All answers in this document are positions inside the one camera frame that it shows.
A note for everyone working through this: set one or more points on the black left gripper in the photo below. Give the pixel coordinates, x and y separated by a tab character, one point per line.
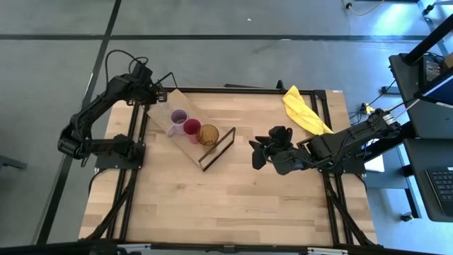
150	93

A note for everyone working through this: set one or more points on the black rig frame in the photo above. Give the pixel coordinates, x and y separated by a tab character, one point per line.
428	40

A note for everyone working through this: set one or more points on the amber faceted tumbler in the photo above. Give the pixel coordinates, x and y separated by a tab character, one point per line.
208	136

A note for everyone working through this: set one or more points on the black desk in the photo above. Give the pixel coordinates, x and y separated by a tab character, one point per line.
407	106
417	177

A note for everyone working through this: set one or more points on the black keyboard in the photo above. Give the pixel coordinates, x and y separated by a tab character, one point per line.
442	191

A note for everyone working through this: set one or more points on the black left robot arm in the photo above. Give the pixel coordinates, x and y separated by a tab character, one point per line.
95	110

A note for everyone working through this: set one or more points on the lilac ribbed ceramic mug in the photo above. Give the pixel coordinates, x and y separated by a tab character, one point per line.
178	118

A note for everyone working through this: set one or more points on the cardboard box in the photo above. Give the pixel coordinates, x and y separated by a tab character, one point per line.
449	60

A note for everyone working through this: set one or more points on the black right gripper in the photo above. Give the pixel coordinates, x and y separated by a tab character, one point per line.
288	161

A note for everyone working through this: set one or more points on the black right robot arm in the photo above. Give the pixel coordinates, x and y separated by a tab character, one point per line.
350	138

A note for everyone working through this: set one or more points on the yellow cloth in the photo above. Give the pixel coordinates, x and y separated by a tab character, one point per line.
304	113

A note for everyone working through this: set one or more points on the red plastic cup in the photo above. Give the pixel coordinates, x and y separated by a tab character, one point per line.
192	127

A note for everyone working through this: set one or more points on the computer monitor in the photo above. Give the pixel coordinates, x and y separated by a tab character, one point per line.
437	90

